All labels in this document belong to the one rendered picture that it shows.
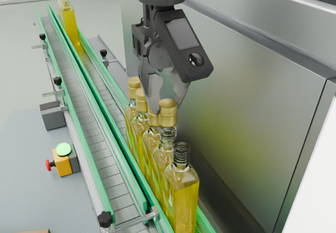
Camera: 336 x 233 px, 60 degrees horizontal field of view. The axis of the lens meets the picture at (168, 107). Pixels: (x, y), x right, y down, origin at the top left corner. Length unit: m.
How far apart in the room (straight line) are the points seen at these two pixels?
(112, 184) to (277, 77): 0.53
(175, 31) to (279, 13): 0.15
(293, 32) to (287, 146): 0.17
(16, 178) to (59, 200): 0.19
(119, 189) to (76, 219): 0.19
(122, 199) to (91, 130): 0.31
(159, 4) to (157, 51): 0.07
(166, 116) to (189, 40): 0.16
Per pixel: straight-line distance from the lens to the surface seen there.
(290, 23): 0.44
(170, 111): 0.52
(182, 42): 0.42
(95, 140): 0.96
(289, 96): 0.45
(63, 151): 1.00
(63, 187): 1.03
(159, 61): 0.47
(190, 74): 0.40
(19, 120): 1.38
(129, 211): 0.76
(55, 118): 1.24
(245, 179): 0.61
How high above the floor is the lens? 1.49
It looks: 34 degrees down
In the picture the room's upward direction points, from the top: straight up
